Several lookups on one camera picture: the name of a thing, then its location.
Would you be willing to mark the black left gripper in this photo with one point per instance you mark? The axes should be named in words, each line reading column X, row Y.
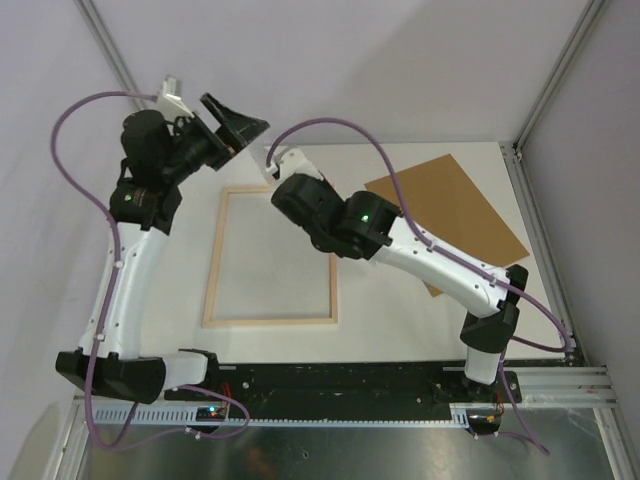
column 223, row 141

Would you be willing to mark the brown cardboard backing board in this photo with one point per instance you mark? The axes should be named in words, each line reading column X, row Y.
column 443, row 199

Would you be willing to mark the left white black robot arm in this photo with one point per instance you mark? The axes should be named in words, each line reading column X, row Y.
column 163, row 146

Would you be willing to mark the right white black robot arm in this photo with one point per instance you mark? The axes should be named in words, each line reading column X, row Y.
column 367, row 227

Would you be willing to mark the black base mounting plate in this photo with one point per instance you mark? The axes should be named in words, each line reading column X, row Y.
column 369, row 392

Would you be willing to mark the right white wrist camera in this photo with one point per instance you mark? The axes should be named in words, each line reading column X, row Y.
column 283, row 164

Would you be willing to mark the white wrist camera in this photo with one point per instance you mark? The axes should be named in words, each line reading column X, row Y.
column 169, row 101
column 283, row 164

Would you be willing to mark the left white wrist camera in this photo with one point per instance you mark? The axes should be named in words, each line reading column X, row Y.
column 169, row 101

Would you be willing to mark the left aluminium corner post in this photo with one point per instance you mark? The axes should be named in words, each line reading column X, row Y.
column 106, row 44

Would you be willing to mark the aluminium corner post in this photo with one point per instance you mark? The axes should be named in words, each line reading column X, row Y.
column 580, row 33
column 106, row 44

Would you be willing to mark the right aluminium corner post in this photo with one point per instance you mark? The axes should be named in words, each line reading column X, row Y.
column 580, row 33

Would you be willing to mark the aluminium front rail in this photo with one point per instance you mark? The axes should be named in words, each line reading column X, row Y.
column 145, row 381

